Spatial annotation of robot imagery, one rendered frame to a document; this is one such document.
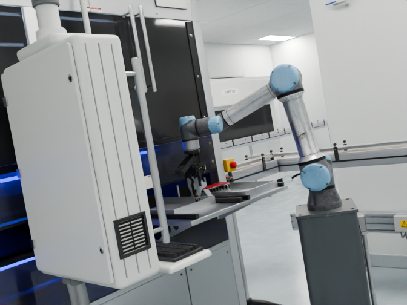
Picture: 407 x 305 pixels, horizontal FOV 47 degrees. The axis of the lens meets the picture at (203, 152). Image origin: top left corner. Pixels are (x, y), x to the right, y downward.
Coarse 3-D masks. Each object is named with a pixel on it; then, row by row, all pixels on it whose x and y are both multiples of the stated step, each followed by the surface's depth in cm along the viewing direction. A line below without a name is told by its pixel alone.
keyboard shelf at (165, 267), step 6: (198, 252) 160; (204, 252) 160; (210, 252) 161; (186, 258) 155; (192, 258) 155; (198, 258) 157; (162, 264) 153; (168, 264) 152; (174, 264) 150; (180, 264) 151; (186, 264) 153; (162, 270) 151; (168, 270) 148; (174, 270) 149
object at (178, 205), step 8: (168, 200) 231; (176, 200) 227; (184, 200) 223; (192, 200) 219; (200, 200) 203; (208, 200) 207; (152, 208) 225; (168, 208) 217; (176, 208) 213; (184, 208) 195; (192, 208) 199; (200, 208) 203
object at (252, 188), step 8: (232, 184) 246; (240, 184) 242; (248, 184) 239; (256, 184) 236; (264, 184) 232; (272, 184) 224; (216, 192) 220; (224, 192) 217; (232, 192) 213; (240, 192) 210; (248, 192) 210; (256, 192) 214
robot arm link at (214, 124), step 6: (198, 120) 205; (204, 120) 204; (210, 120) 203; (216, 120) 202; (198, 126) 204; (204, 126) 203; (210, 126) 202; (216, 126) 202; (222, 126) 206; (198, 132) 205; (204, 132) 204; (210, 132) 204; (216, 132) 204
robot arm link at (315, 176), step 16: (288, 64) 187; (272, 80) 188; (288, 80) 186; (288, 96) 188; (288, 112) 191; (304, 112) 189; (304, 128) 189; (304, 144) 189; (304, 160) 189; (320, 160) 188; (304, 176) 188; (320, 176) 186
